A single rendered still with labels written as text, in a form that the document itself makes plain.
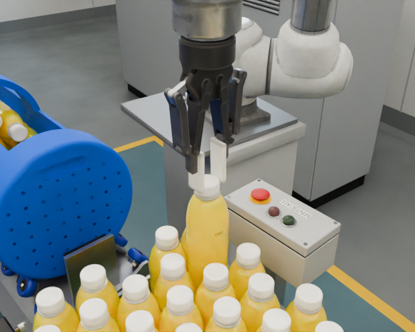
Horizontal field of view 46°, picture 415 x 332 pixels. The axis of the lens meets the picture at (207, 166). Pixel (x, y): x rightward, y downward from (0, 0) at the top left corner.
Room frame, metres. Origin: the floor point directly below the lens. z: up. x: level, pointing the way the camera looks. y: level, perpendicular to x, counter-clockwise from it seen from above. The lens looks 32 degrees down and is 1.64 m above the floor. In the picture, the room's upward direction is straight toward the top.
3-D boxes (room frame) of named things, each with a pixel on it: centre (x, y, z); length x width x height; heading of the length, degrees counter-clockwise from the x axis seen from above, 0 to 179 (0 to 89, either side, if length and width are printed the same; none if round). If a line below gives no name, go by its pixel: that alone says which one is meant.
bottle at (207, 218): (0.63, 0.00, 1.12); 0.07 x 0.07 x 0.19
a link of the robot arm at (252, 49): (1.30, -0.08, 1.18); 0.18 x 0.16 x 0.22; 81
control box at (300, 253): (0.72, -0.13, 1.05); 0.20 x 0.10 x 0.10; 42
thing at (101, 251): (0.68, 0.22, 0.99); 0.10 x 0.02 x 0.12; 132
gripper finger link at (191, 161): (0.60, 0.03, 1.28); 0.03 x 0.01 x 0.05; 131
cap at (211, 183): (0.63, 0.00, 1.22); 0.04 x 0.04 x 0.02
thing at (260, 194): (0.76, -0.10, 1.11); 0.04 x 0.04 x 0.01
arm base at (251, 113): (1.32, -0.06, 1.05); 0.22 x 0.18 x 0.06; 30
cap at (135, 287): (0.53, 0.11, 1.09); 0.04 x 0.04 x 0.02
